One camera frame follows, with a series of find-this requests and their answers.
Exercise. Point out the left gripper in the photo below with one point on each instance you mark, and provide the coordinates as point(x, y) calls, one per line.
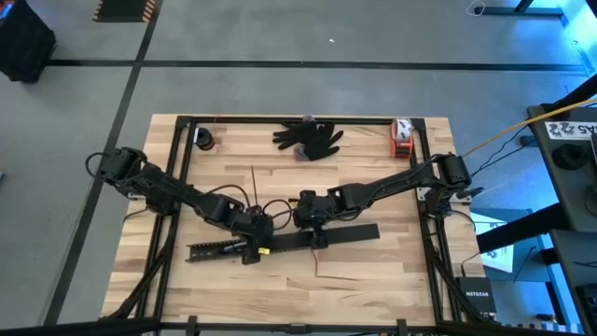
point(254, 231)

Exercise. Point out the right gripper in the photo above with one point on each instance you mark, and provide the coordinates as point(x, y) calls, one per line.
point(315, 210)

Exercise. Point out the black duct cover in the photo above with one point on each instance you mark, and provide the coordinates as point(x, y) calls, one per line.
point(354, 233)

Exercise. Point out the black zip tie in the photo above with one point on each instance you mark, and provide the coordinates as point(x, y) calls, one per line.
point(254, 184)

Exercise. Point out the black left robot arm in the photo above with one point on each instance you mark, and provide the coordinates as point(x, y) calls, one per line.
point(186, 196)

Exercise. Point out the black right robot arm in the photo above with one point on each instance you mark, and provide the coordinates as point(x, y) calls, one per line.
point(382, 184)

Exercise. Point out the black work glove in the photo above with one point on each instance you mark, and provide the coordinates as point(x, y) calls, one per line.
point(322, 145)
point(294, 134)

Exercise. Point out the orange tape dispenser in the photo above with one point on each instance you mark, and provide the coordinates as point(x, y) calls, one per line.
point(402, 149)

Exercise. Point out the black roll on red base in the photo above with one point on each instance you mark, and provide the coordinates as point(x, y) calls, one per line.
point(203, 137)

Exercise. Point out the black clamp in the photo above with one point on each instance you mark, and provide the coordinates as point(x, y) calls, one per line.
point(471, 191)

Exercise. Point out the white paper sheet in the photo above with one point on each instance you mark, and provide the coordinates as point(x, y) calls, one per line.
point(499, 261)

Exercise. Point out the black table leg beam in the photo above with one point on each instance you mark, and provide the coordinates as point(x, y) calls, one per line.
point(517, 229)

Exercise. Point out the black mat with orange stripes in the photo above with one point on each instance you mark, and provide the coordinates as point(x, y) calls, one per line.
point(123, 9)

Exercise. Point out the black spool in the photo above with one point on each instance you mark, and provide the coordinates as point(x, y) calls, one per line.
point(568, 157)

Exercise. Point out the dark grey side table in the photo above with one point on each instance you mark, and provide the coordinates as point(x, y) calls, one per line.
point(573, 196)

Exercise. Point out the white printed label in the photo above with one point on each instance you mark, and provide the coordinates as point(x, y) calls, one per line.
point(569, 130)

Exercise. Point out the black desk base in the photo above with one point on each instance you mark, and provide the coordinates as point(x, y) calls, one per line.
point(522, 10)

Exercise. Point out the black storage crate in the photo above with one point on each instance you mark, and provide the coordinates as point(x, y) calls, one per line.
point(25, 44)

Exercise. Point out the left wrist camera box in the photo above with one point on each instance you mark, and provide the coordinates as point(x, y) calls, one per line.
point(254, 256)

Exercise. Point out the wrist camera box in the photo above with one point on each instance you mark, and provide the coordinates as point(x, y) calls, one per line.
point(254, 256)
point(320, 240)

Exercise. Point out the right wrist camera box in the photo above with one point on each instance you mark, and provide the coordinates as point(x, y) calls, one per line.
point(320, 240)

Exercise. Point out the black aluminium table frame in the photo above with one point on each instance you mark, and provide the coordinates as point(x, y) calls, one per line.
point(256, 327)

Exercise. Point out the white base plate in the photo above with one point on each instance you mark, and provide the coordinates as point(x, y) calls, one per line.
point(133, 195)
point(421, 193)

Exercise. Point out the black Netgear network switch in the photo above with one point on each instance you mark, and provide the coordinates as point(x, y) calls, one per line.
point(476, 294)

